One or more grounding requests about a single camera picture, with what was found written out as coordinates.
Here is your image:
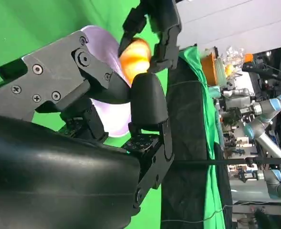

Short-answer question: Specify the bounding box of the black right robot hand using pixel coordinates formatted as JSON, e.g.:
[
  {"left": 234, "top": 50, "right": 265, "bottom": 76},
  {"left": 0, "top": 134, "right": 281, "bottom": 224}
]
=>
[{"left": 0, "top": 30, "right": 175, "bottom": 229}]

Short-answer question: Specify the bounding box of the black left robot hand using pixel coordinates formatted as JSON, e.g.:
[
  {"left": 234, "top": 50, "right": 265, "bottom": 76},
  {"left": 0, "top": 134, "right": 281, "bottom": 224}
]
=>
[{"left": 117, "top": 0, "right": 182, "bottom": 73}]

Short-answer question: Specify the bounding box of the orange white toy bread roll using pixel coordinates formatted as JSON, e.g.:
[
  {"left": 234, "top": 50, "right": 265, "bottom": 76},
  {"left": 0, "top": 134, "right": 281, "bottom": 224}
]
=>
[{"left": 119, "top": 37, "right": 152, "bottom": 84}]

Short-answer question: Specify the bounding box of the lilac plate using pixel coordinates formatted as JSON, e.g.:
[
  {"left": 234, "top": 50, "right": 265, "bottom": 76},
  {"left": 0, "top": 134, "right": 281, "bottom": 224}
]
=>
[{"left": 79, "top": 25, "right": 133, "bottom": 138}]

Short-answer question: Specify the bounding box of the black backdrop cloth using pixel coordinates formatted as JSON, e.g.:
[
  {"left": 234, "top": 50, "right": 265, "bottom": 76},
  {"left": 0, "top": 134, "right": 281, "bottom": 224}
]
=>
[{"left": 160, "top": 46, "right": 234, "bottom": 229}]

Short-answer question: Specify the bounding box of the green hanging cloth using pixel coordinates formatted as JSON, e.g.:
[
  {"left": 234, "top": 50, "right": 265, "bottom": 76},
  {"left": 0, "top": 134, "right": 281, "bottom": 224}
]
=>
[{"left": 178, "top": 45, "right": 233, "bottom": 229}]

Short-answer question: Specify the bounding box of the green table cloth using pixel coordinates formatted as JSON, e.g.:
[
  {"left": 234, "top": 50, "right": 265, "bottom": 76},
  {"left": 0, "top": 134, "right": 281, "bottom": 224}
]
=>
[{"left": 0, "top": 0, "right": 169, "bottom": 229}]

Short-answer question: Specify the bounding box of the black cable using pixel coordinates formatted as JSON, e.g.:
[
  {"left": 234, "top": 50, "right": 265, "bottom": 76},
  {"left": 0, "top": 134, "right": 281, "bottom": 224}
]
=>
[{"left": 172, "top": 156, "right": 281, "bottom": 167}]

